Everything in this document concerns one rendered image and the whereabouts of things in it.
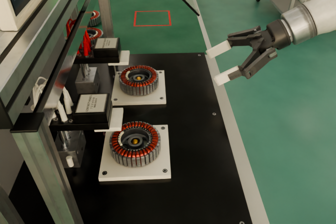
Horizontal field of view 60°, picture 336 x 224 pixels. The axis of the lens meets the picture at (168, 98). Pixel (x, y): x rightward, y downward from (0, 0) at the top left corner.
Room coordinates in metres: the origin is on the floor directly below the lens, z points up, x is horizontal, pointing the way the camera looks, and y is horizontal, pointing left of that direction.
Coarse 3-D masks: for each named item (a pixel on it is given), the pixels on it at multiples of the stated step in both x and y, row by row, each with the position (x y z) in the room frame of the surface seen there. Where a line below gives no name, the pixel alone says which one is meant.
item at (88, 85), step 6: (78, 72) 0.68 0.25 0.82; (90, 72) 0.68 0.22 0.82; (96, 72) 0.69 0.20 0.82; (78, 78) 0.65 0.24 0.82; (90, 78) 0.65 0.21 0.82; (96, 78) 0.68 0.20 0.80; (78, 84) 0.64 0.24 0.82; (84, 84) 0.64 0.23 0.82; (90, 84) 0.64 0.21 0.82; (96, 84) 0.67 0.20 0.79; (78, 90) 0.64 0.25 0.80; (84, 90) 0.64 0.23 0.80; (90, 90) 0.64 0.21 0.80; (96, 90) 0.65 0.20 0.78
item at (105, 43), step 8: (96, 40) 0.69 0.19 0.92; (104, 40) 0.69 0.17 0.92; (112, 40) 0.69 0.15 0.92; (96, 48) 0.65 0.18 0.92; (104, 48) 0.65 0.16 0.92; (112, 48) 0.65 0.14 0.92; (120, 48) 0.70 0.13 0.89; (80, 56) 0.65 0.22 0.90; (88, 56) 0.65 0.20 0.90; (96, 56) 0.64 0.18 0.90; (104, 56) 0.64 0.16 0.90; (112, 56) 0.65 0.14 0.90; (120, 56) 0.67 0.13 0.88; (128, 56) 0.68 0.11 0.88; (80, 64) 0.65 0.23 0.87; (112, 64) 0.65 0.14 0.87; (120, 64) 0.65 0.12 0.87
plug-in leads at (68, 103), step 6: (42, 78) 0.43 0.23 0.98; (36, 84) 0.41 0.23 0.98; (42, 84) 0.41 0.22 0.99; (36, 90) 0.41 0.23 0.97; (66, 90) 0.45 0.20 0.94; (36, 96) 0.41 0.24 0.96; (66, 96) 0.43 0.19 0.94; (36, 102) 0.41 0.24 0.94; (66, 102) 0.43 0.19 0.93; (72, 102) 0.45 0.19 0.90; (60, 108) 0.40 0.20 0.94; (66, 108) 0.42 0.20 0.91; (54, 114) 0.42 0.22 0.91; (60, 114) 0.40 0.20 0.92; (66, 114) 0.42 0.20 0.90; (66, 120) 0.40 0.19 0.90
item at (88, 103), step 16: (80, 96) 0.45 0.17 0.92; (96, 96) 0.45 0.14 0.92; (80, 112) 0.41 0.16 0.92; (96, 112) 0.41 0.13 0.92; (112, 112) 0.45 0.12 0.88; (64, 128) 0.40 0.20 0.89; (80, 128) 0.40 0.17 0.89; (96, 128) 0.40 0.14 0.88; (112, 128) 0.41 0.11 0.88; (64, 144) 0.41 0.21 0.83
